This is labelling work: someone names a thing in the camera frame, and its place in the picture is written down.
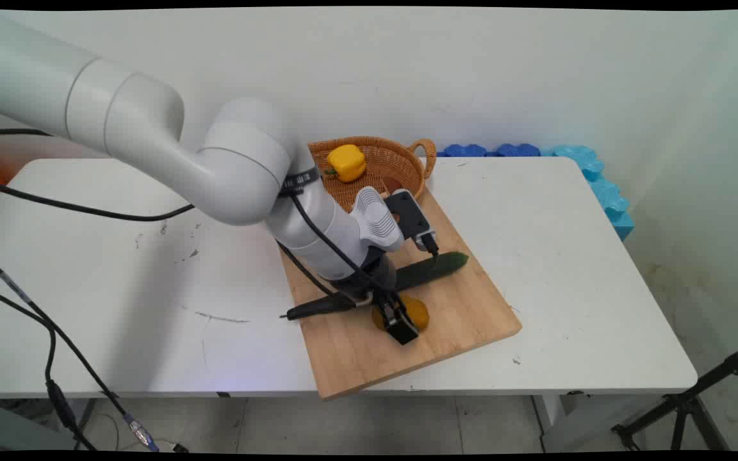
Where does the white table leg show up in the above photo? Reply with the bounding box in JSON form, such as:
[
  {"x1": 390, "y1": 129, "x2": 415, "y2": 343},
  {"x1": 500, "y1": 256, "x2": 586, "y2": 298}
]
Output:
[{"x1": 532, "y1": 392, "x2": 608, "y2": 453}]

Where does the woven wicker basket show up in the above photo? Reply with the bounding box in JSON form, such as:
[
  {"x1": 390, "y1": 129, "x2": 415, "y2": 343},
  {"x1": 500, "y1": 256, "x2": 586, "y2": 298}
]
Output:
[{"x1": 307, "y1": 135, "x2": 438, "y2": 213}]

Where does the yellow bell pepper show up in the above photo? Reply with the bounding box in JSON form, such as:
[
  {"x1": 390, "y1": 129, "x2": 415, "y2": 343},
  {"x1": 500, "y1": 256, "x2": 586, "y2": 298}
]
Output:
[{"x1": 324, "y1": 144, "x2": 368, "y2": 184}]

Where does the black cable with silver connector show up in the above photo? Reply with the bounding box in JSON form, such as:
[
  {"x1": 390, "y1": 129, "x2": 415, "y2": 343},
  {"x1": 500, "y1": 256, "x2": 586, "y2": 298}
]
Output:
[{"x1": 0, "y1": 242, "x2": 185, "y2": 453}]

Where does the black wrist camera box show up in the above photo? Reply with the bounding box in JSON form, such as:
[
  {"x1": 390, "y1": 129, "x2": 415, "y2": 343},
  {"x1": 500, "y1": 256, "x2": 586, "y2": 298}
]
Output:
[{"x1": 384, "y1": 190, "x2": 439, "y2": 257}]

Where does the wooden cutting board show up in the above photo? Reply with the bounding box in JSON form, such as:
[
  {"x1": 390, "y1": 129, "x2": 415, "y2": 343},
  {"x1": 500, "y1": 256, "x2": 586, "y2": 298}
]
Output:
[{"x1": 276, "y1": 184, "x2": 524, "y2": 401}]

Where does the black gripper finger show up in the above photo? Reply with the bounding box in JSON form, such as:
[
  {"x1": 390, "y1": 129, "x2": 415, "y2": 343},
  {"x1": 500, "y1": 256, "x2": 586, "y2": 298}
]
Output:
[
  {"x1": 374, "y1": 291, "x2": 402, "y2": 319},
  {"x1": 386, "y1": 307, "x2": 420, "y2": 347}
]

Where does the light blue foam mat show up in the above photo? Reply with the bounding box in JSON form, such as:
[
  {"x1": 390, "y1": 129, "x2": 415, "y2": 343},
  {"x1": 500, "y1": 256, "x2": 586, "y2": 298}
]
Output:
[{"x1": 541, "y1": 145, "x2": 636, "y2": 243}]

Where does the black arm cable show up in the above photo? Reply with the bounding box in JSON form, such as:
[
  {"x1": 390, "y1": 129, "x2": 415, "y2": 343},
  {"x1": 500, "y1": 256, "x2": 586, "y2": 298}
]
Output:
[
  {"x1": 0, "y1": 127, "x2": 54, "y2": 140},
  {"x1": 0, "y1": 173, "x2": 397, "y2": 309}
]

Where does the black tripod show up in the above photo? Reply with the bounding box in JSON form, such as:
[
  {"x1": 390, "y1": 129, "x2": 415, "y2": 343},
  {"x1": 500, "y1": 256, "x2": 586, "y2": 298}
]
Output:
[{"x1": 611, "y1": 340, "x2": 738, "y2": 453}]

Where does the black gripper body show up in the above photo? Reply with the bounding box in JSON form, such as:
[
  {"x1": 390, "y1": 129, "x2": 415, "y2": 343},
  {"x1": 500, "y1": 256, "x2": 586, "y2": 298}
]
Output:
[{"x1": 361, "y1": 255, "x2": 403, "y2": 308}]

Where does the yellow-brown potato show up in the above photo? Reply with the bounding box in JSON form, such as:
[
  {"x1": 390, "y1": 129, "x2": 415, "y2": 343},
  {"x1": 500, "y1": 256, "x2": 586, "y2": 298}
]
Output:
[{"x1": 371, "y1": 293, "x2": 431, "y2": 333}]

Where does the black cable with thick connector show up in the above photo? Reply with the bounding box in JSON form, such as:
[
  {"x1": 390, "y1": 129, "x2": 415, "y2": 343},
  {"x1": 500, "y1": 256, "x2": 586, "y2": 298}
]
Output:
[{"x1": 0, "y1": 284, "x2": 98, "y2": 453}]

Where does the long dark green cucumber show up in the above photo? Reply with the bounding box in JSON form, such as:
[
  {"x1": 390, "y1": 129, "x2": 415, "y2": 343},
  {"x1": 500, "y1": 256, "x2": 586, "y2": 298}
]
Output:
[{"x1": 279, "y1": 251, "x2": 471, "y2": 321}]

